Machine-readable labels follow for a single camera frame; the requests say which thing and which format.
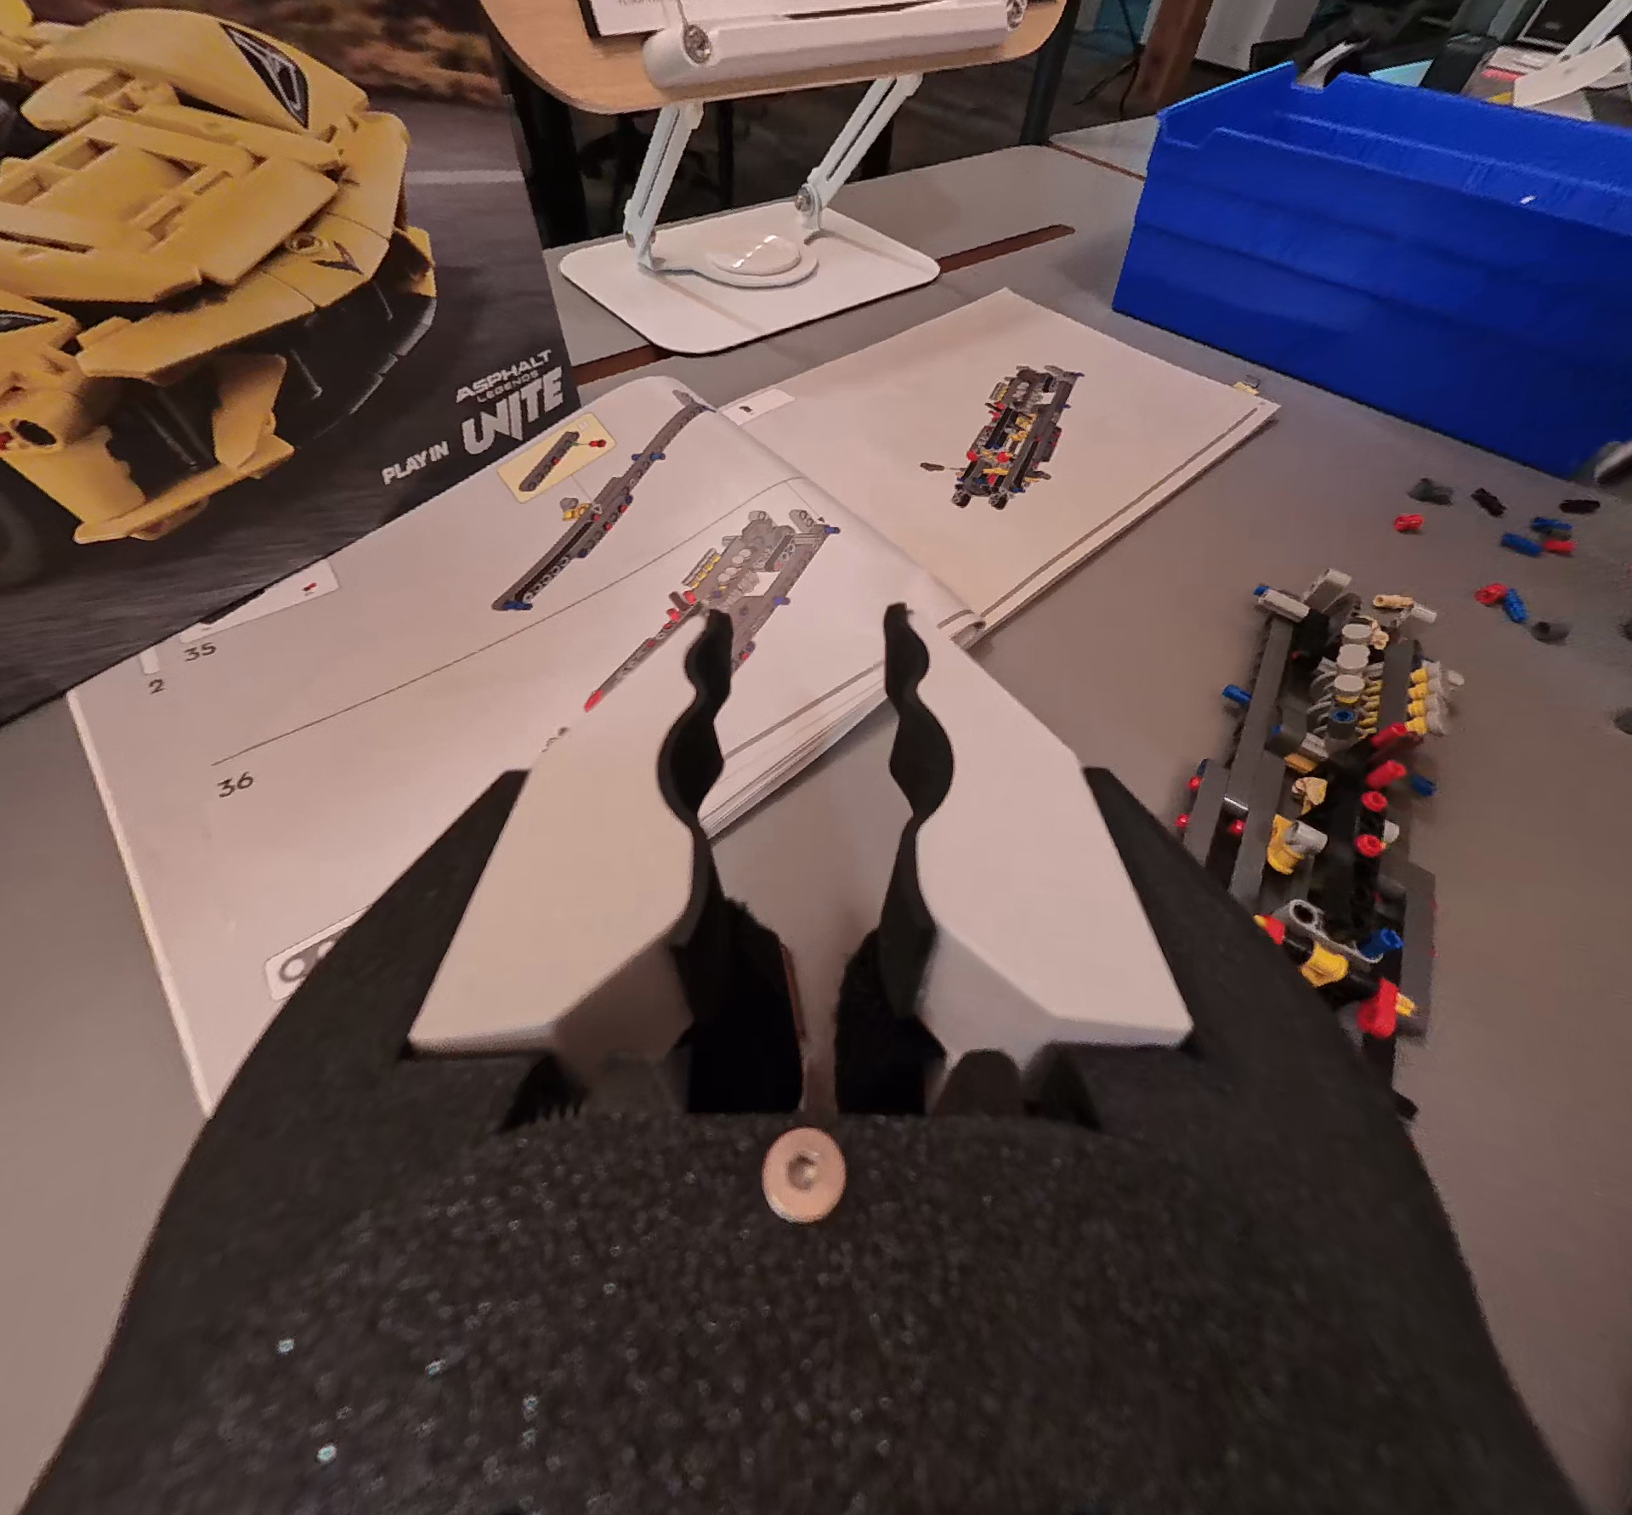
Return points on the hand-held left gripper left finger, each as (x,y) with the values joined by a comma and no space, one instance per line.
(560,904)

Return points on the scattered small lego pins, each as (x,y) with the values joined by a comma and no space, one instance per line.
(1517,544)

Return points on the lego instruction booklet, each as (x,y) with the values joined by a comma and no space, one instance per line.
(382,675)

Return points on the blue flat object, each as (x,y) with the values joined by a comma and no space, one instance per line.
(1339,266)

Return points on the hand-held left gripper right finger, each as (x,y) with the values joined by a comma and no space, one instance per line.
(1033,891)

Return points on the black lego set box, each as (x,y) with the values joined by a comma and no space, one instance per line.
(255,457)

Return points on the multicoloured lego chassis assembly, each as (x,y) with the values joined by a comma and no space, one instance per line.
(1255,776)

